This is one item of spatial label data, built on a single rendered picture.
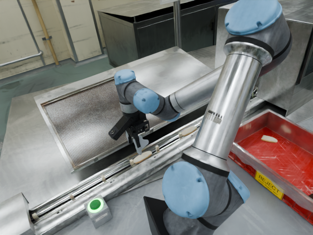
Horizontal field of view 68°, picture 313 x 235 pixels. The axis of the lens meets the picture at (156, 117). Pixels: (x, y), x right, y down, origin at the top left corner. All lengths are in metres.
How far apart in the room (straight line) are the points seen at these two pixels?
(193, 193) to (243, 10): 0.42
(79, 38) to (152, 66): 2.92
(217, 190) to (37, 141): 1.11
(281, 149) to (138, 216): 0.70
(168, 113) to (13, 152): 0.91
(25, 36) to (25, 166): 3.39
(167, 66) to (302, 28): 0.79
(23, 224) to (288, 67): 1.28
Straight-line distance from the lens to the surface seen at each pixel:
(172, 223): 0.70
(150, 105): 0.73
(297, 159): 1.19
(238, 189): 0.64
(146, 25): 2.85
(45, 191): 1.16
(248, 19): 0.59
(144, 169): 1.02
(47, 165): 1.26
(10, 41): 4.51
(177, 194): 0.53
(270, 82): 1.39
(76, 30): 4.35
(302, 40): 1.25
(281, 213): 1.00
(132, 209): 0.97
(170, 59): 1.68
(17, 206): 1.03
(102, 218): 0.94
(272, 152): 1.19
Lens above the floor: 1.63
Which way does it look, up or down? 37 degrees down
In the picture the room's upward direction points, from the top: 7 degrees counter-clockwise
